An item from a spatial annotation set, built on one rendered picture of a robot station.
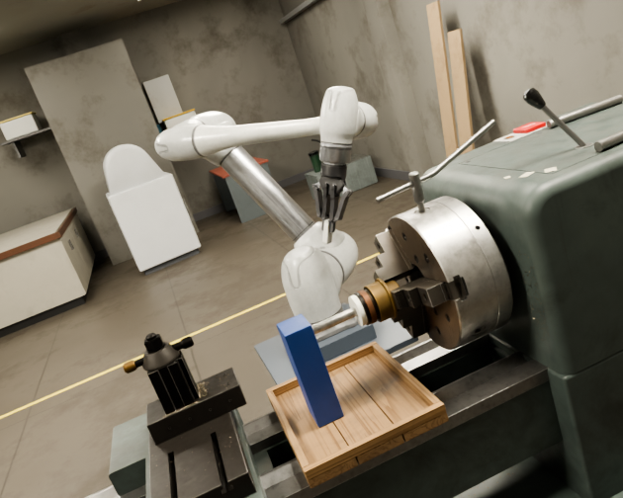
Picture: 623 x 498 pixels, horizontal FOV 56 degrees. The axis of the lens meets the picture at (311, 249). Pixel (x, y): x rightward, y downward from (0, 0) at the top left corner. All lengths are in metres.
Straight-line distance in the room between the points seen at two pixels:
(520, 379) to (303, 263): 0.78
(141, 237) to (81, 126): 1.96
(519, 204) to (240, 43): 8.44
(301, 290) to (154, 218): 5.28
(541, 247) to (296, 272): 0.85
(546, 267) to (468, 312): 0.17
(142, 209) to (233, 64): 3.30
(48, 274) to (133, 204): 1.18
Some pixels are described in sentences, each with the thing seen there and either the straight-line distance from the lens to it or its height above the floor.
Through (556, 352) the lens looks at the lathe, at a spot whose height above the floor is 0.92.
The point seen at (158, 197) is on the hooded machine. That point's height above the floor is 0.81.
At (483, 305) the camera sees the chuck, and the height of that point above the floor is 1.05.
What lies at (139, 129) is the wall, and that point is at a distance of 8.25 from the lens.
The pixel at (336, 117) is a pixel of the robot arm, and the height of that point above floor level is 1.44.
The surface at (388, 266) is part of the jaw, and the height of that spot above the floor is 1.14.
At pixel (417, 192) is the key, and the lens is 1.22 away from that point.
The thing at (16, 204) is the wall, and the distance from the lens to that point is 9.33.
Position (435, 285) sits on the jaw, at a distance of 1.17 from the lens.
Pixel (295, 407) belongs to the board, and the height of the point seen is 0.89.
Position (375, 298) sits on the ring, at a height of 1.10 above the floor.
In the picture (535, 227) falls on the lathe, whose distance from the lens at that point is 1.15.
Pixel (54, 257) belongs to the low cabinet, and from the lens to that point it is 6.91.
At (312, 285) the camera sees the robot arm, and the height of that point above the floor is 0.98.
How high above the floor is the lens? 1.58
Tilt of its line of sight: 16 degrees down
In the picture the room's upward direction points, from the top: 19 degrees counter-clockwise
